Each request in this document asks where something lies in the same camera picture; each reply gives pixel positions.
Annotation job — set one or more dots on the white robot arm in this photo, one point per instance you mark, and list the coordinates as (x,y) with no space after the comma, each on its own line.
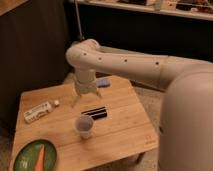
(186,122)

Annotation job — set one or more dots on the white plastic bottle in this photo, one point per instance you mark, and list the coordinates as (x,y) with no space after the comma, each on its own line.
(39,111)

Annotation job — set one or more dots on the white base ledge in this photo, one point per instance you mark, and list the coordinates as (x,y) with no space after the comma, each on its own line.
(106,49)

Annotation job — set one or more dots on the dark wooden cabinet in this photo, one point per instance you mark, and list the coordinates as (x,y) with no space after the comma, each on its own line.
(33,41)

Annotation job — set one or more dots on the orange carrot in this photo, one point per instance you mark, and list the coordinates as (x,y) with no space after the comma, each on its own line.
(39,165)

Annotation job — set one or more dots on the clear plastic cup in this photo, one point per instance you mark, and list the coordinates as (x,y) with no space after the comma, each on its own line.
(83,126)

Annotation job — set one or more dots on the metal pole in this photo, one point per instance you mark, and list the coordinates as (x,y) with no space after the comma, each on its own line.
(81,37)

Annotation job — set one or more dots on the wooden folding table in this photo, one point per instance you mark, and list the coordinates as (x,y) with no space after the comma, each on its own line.
(125,131)

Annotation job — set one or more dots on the blue sponge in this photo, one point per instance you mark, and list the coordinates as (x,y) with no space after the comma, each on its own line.
(102,82)

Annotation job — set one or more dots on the black rectangular box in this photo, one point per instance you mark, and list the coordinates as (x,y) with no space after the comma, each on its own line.
(96,113)

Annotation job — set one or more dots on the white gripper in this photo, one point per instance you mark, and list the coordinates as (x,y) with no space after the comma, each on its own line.
(84,89)

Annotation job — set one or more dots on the cluttered back shelf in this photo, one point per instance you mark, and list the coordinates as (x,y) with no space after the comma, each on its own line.
(194,9)

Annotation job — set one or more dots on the green plate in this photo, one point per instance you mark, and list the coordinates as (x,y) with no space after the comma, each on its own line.
(27,157)

